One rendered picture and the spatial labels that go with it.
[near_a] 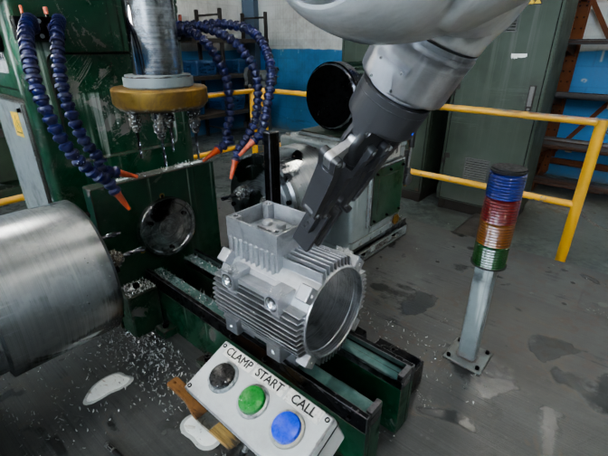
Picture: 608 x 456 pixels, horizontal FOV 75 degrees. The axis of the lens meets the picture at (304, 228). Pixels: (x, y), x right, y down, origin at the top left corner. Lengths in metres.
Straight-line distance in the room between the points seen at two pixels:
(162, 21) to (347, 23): 0.66
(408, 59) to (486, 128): 3.34
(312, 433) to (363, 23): 0.36
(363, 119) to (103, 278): 0.49
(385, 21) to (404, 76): 0.19
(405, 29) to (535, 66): 3.40
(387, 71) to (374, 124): 0.05
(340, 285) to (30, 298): 0.48
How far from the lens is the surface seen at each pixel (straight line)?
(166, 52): 0.83
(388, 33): 0.20
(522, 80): 3.60
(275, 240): 0.61
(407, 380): 0.71
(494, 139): 3.69
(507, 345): 1.03
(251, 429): 0.45
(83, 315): 0.72
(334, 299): 0.74
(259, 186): 1.00
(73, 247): 0.70
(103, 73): 1.03
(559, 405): 0.93
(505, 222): 0.77
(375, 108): 0.39
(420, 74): 0.37
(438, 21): 0.21
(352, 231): 1.15
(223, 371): 0.48
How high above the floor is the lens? 1.41
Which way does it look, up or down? 25 degrees down
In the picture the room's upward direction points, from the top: straight up
